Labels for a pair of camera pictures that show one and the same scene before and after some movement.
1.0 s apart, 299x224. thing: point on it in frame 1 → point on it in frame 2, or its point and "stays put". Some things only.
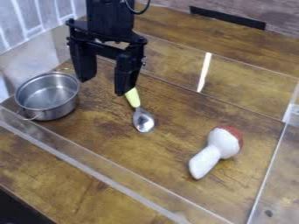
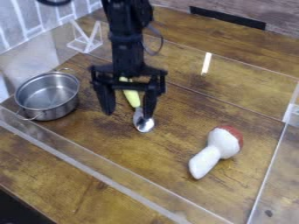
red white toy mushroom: x=224 y=143 stays put
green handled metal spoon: x=143 y=119 stays put
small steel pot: x=46 y=96 stays put
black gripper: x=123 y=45 → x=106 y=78
